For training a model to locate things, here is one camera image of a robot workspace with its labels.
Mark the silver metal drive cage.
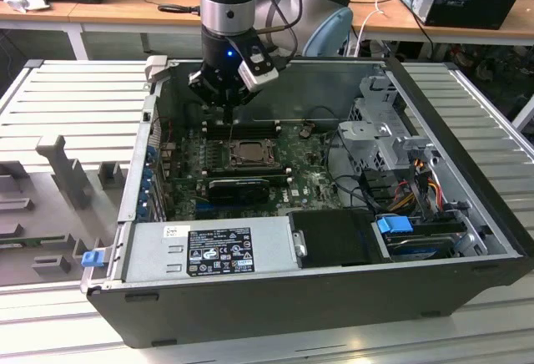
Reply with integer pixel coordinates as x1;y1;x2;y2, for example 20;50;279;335
336;74;439;173

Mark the CPU socket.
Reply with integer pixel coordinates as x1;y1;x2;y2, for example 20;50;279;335
227;138;283;171

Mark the metal socket cover frame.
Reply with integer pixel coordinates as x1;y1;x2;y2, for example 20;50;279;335
230;139;280;169

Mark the blue disk carrier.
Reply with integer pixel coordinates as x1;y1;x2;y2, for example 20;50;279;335
375;215;414;250

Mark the white cable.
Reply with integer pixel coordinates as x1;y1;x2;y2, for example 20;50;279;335
356;0;387;58

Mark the green RAM stick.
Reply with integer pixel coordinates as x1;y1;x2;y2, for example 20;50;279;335
0;238;33;250

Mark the yellow red wire bundle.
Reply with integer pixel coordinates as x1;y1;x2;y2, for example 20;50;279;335
387;171;444;211

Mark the silver square CPU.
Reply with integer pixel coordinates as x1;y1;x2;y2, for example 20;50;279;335
239;142;269;163

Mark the grey case latch handle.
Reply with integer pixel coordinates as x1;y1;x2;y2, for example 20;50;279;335
144;55;169;85

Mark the white table frame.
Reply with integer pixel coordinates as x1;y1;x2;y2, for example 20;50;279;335
511;95;534;131

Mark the wooden desk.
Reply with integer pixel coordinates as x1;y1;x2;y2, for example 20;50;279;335
0;0;534;60

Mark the green motherboard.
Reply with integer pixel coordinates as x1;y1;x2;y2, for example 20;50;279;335
169;124;347;221

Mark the hard disk drive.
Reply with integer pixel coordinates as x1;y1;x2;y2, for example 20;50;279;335
385;234;458;263

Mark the grey power supply unit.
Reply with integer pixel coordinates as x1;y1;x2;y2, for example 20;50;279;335
123;215;302;284

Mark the blue card retention bar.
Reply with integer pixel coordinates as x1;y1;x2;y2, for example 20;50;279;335
139;142;159;221

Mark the black plastic air shroud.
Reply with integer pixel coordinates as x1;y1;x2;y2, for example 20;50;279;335
287;209;393;269

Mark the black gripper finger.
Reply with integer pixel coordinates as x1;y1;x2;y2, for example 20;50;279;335
229;87;261;125
187;69;231;125

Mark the blue case latch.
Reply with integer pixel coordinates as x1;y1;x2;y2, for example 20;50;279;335
82;250;104;268

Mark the black RAM slot bank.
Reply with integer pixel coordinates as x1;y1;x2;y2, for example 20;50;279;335
202;118;281;140
202;162;293;185

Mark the black open PC case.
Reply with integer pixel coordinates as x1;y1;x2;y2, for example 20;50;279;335
78;55;534;348

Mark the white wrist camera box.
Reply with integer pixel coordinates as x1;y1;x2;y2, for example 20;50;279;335
227;32;280;93

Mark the black graphics card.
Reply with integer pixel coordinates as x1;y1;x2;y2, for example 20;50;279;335
207;178;270;205

